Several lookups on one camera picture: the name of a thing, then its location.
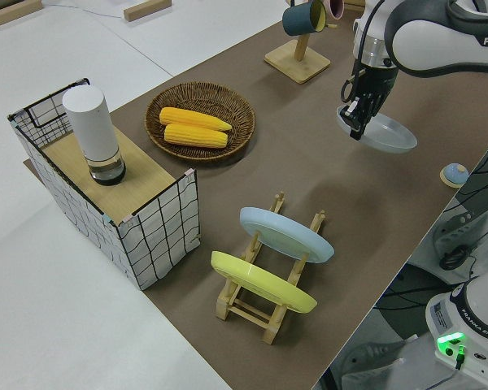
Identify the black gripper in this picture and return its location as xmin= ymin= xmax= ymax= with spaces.
xmin=345 ymin=66 xmax=399 ymax=141

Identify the grey bowl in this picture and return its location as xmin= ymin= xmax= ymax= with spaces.
xmin=335 ymin=104 xmax=418 ymax=154

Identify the light blue plate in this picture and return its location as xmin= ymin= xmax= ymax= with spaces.
xmin=239 ymin=206 xmax=335 ymax=265

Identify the yellow plate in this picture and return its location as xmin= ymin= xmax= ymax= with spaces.
xmin=210 ymin=250 xmax=319 ymax=314

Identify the wooden plate rack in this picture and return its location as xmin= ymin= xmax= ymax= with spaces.
xmin=215 ymin=190 xmax=327 ymax=345

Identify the brown table mat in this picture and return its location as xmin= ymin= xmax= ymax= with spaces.
xmin=23 ymin=7 xmax=488 ymax=390

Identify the wooden mug stand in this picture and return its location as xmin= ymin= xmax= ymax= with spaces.
xmin=264 ymin=22 xmax=338 ymax=85

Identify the blue service bell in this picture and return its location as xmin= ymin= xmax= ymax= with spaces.
xmin=438 ymin=162 xmax=468 ymax=189

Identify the pink mug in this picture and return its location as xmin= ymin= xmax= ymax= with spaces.
xmin=323 ymin=0 xmax=345 ymax=20

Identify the dark teal mug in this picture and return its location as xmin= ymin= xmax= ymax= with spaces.
xmin=282 ymin=0 xmax=329 ymax=37

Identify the brown wicker basket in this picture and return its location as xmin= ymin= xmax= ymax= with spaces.
xmin=145 ymin=82 xmax=256 ymax=161

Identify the yellow corn cob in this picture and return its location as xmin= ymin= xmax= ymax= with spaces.
xmin=163 ymin=123 xmax=229 ymax=149
xmin=159 ymin=106 xmax=233 ymax=132

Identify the wooden block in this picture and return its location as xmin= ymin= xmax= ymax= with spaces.
xmin=0 ymin=0 xmax=41 ymax=28
xmin=123 ymin=0 xmax=172 ymax=22

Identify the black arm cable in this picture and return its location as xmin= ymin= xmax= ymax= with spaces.
xmin=340 ymin=0 xmax=387 ymax=102

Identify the black base cable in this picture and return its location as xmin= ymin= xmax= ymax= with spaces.
xmin=438 ymin=245 xmax=475 ymax=270

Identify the wire grid storage box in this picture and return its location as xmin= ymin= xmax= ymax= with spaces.
xmin=7 ymin=77 xmax=199 ymax=292

